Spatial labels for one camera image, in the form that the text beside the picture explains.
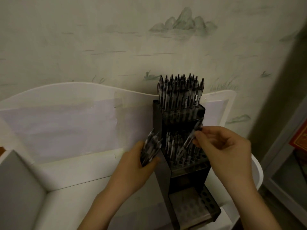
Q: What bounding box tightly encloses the red sign plate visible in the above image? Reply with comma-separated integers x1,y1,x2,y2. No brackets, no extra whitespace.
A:
288,119,307,151

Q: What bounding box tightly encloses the black gel pen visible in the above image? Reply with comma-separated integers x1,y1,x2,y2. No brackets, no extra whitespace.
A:
181,121,204,154

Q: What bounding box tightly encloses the black tiered pen holder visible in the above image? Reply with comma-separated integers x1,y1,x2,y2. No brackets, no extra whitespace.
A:
152,100,222,230

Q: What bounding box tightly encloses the row of black pens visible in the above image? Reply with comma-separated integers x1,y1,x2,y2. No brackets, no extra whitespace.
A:
157,73,206,113

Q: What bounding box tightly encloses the grey door frame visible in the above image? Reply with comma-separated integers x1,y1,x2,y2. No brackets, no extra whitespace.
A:
260,96,307,223

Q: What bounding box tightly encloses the person's left hand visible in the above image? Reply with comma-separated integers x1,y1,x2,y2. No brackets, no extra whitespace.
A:
100,141,161,197

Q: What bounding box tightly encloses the white curved-back shelf unit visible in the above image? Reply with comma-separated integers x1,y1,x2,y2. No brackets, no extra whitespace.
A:
0,82,264,230

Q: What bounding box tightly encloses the person's right hand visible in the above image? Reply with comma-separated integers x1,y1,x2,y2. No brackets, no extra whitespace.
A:
193,126,256,189

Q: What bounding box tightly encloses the person's left forearm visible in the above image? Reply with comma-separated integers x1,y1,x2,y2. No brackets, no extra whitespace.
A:
76,189,125,230

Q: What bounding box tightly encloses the bunch of black pens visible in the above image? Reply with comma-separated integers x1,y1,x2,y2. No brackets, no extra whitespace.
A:
140,128,163,167

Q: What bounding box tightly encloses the dark glass cabinet door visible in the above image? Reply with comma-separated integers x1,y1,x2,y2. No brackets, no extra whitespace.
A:
273,117,307,206

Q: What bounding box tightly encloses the person's right forearm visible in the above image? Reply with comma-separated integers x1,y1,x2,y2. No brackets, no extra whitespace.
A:
230,179,283,230

